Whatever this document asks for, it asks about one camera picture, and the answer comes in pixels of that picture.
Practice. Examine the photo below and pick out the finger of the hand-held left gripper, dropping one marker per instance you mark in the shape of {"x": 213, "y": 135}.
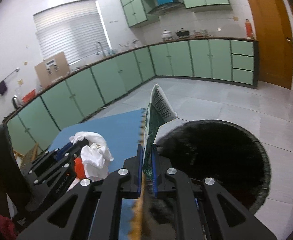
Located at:
{"x": 66, "y": 148}
{"x": 59, "y": 166}

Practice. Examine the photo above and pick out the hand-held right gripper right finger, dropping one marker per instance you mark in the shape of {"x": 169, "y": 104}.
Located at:
{"x": 155, "y": 171}

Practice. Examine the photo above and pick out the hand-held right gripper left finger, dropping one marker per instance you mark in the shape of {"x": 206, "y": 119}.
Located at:
{"x": 140, "y": 171}

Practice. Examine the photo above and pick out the orange plastic piece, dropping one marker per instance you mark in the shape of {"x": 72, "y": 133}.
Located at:
{"x": 79, "y": 168}

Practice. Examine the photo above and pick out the white tissue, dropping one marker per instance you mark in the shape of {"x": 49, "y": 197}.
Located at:
{"x": 95, "y": 155}

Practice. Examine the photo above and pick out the green white carton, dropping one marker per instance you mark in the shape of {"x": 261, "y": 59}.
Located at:
{"x": 152, "y": 130}

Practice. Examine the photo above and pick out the black trash bin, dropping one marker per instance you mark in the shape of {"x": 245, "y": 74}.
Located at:
{"x": 216, "y": 155}

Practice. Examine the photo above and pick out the wooden chair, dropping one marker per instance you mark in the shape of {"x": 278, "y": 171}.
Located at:
{"x": 30, "y": 155}

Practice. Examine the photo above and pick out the blue foam mat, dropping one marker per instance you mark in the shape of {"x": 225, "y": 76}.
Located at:
{"x": 121, "y": 135}

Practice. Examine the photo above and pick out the yellow foam mat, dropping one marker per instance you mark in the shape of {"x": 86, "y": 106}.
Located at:
{"x": 137, "y": 220}

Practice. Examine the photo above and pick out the red cloth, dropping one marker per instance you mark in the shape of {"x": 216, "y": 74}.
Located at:
{"x": 2, "y": 226}

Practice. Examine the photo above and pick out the red basin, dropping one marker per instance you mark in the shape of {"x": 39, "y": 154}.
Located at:
{"x": 28, "y": 96}

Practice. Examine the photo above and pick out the steel kettle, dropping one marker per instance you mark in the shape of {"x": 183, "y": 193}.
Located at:
{"x": 16, "y": 102}

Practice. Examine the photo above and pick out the brown cardboard box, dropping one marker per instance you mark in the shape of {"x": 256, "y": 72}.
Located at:
{"x": 51, "y": 72}

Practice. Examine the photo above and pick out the dark towel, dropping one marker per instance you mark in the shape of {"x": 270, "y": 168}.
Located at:
{"x": 1, "y": 88}

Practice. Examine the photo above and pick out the green base cabinet run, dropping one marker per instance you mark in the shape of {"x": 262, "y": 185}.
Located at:
{"x": 136, "y": 65}

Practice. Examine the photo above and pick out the metal faucet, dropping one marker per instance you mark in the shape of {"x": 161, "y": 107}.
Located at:
{"x": 99, "y": 45}

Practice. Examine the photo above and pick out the white window blind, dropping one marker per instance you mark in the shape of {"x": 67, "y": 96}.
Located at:
{"x": 69, "y": 32}

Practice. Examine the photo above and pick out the white pot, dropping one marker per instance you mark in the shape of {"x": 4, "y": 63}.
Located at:
{"x": 166, "y": 35}

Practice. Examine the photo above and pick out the black wok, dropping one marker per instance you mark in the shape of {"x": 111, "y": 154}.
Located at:
{"x": 182, "y": 33}

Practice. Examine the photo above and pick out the row of glass jars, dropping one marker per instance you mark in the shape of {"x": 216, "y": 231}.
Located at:
{"x": 202, "y": 33}

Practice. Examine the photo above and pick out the range hood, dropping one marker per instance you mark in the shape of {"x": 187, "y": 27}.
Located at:
{"x": 165, "y": 8}

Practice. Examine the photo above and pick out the red thermos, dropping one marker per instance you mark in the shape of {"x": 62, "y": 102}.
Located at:
{"x": 249, "y": 28}

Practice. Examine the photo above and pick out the wooden door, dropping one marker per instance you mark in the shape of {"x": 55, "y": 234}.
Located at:
{"x": 269, "y": 42}

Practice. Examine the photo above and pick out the metal towel rail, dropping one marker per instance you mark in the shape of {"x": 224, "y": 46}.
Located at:
{"x": 10, "y": 76}

